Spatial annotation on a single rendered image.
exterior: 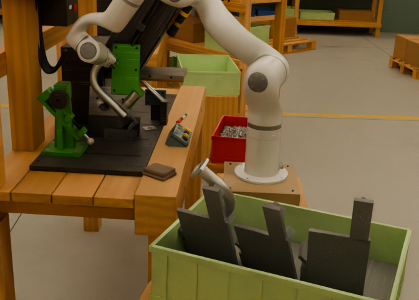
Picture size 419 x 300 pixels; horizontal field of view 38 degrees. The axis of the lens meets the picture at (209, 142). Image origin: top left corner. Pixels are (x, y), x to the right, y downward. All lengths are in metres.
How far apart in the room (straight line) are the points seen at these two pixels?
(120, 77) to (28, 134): 0.44
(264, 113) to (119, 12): 0.62
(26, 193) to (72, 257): 1.41
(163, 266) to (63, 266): 1.86
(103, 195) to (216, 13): 0.71
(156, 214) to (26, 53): 0.80
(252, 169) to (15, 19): 1.03
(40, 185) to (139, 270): 1.29
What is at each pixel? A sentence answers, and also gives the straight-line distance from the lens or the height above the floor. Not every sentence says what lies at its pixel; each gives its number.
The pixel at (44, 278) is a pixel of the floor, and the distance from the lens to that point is 3.36.
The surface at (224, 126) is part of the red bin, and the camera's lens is 2.84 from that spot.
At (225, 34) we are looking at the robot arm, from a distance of 2.05.
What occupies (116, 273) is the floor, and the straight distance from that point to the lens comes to 3.36.
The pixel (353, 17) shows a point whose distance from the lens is 11.42.
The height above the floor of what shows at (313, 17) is 0.29.
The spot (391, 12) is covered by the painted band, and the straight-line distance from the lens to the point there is 12.13.
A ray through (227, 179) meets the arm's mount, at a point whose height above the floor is 0.92.
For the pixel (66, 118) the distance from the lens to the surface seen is 2.39.
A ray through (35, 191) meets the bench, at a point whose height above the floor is 0.88.
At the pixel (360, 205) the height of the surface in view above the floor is 1.14.
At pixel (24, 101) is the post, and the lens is 2.47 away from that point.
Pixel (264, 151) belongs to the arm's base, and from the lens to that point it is 2.11.
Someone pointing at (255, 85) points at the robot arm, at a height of 1.27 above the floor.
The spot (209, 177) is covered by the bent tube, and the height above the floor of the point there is 1.15.
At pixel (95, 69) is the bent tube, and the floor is 1.17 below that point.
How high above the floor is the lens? 1.74
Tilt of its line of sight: 19 degrees down
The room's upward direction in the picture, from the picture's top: 2 degrees clockwise
